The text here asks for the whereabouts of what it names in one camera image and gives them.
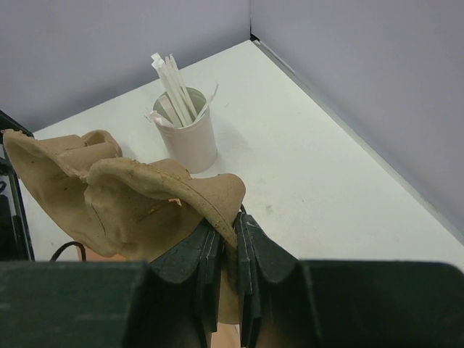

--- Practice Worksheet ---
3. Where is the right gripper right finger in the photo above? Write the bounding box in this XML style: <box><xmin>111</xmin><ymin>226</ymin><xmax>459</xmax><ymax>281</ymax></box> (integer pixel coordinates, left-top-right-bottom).
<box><xmin>235</xmin><ymin>213</ymin><xmax>463</xmax><ymax>347</ymax></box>

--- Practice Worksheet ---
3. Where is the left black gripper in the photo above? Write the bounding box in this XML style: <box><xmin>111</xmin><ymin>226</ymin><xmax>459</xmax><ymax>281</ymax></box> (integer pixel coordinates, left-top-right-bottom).
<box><xmin>1</xmin><ymin>133</ymin><xmax>35</xmax><ymax>261</ymax></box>

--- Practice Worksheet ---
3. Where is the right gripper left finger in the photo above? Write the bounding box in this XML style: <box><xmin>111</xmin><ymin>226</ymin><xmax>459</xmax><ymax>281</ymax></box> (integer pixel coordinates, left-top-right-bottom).
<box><xmin>1</xmin><ymin>221</ymin><xmax>222</xmax><ymax>347</ymax></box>

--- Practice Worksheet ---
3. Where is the brown pulp cup carrier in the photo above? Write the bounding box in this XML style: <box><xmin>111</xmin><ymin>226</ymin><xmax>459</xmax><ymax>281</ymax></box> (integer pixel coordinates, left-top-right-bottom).
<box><xmin>3</xmin><ymin>130</ymin><xmax>246</xmax><ymax>325</ymax></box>

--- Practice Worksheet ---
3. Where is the white cylindrical straw holder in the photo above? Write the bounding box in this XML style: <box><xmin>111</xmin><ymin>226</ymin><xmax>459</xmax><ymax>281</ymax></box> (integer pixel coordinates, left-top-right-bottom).
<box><xmin>151</xmin><ymin>87</ymin><xmax>218</xmax><ymax>174</ymax></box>

